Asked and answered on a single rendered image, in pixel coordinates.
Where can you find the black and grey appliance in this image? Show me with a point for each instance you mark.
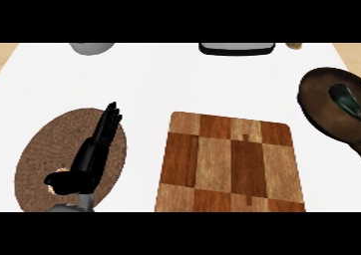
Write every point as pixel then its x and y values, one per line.
pixel 235 48

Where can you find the checkered wooden cutting board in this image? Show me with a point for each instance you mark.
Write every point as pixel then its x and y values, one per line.
pixel 230 166

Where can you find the dark brown pan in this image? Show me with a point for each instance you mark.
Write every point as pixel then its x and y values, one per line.
pixel 323 103

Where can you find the tan round object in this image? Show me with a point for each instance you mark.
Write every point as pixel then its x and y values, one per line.
pixel 294 46

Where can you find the dark green eggplant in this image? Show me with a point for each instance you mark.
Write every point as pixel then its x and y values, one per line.
pixel 347 99

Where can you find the grey bowl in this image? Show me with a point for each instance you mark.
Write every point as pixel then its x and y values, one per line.
pixel 91 48

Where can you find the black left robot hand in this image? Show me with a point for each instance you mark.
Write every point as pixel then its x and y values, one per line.
pixel 96 146

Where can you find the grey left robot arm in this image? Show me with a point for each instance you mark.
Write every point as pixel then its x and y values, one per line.
pixel 74 205

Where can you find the brown round woven placemat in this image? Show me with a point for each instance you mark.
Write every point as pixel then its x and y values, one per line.
pixel 44 149

